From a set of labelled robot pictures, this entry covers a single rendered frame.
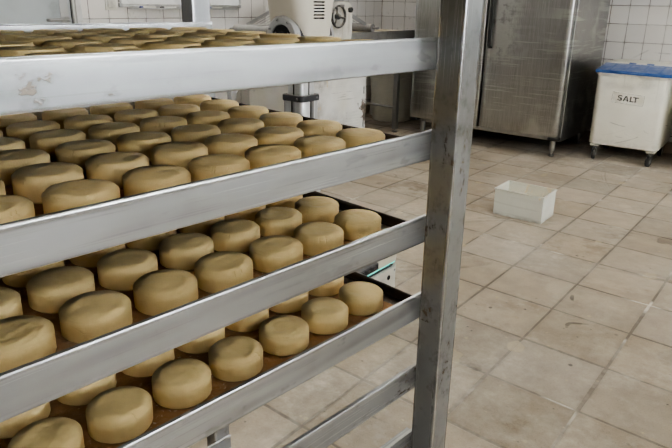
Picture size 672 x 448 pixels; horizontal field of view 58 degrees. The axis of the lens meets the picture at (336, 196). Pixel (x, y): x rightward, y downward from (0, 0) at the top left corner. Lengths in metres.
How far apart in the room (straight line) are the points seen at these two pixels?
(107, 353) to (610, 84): 4.97
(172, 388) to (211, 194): 0.18
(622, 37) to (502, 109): 1.25
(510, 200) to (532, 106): 1.66
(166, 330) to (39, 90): 0.19
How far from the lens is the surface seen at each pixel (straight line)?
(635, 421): 2.14
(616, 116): 5.26
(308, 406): 1.97
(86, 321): 0.47
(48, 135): 0.64
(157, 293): 0.49
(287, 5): 2.19
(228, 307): 0.48
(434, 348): 0.69
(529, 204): 3.62
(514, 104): 5.23
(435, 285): 0.65
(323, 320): 0.62
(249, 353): 0.57
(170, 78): 0.41
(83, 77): 0.38
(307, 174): 0.49
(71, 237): 0.40
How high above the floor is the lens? 1.19
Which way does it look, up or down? 18 degrees down
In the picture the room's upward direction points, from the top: 1 degrees clockwise
